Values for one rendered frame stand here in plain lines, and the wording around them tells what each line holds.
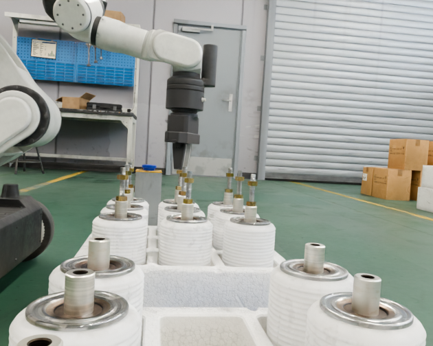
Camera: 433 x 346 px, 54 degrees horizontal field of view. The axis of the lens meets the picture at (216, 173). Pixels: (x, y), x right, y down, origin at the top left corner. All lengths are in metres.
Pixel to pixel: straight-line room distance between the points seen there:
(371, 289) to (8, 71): 0.94
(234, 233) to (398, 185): 3.76
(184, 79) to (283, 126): 5.11
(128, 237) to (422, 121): 6.39
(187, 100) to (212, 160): 4.95
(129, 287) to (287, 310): 0.17
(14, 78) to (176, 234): 0.58
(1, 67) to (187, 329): 0.79
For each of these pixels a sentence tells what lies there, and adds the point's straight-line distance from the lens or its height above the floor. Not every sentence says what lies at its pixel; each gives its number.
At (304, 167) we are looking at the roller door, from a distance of 6.14.
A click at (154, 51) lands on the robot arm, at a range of 0.97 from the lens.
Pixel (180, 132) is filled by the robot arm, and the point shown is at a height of 0.41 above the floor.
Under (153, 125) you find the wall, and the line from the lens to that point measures 5.88.
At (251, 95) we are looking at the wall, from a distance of 6.04.
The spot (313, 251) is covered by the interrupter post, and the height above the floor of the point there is 0.28.
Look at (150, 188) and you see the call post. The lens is 1.14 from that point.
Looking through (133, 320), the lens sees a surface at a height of 0.25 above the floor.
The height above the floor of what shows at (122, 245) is 0.21.
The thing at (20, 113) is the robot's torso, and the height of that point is 0.44.
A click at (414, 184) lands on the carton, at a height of 0.16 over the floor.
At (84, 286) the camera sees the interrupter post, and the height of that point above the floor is 0.27.
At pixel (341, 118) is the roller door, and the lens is 6.34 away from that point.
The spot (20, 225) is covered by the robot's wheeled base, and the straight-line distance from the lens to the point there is 1.20.
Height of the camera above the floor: 0.38
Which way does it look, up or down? 3 degrees down
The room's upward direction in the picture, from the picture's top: 3 degrees clockwise
